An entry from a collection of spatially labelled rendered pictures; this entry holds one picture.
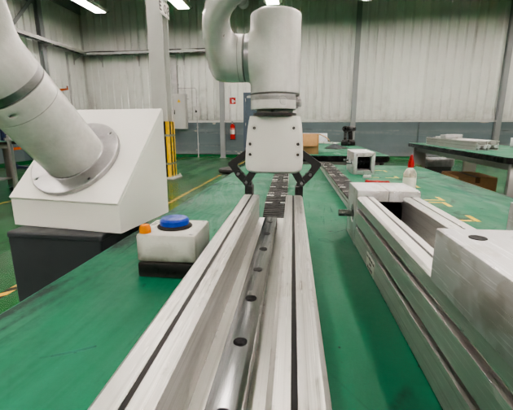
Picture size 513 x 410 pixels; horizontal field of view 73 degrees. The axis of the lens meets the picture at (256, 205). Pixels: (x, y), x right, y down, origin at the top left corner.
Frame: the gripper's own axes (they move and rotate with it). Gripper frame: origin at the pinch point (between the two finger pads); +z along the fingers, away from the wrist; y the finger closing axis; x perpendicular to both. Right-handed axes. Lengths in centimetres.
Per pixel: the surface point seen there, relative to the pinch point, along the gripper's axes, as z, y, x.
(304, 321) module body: -1.9, -4.1, 43.7
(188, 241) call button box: 1.3, 9.8, 20.9
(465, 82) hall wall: -148, -509, -1071
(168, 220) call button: -0.7, 13.3, 18.4
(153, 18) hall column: -205, 248, -584
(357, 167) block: 4, -32, -91
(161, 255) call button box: 3.4, 13.5, 20.9
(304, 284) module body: -1.9, -4.3, 38.7
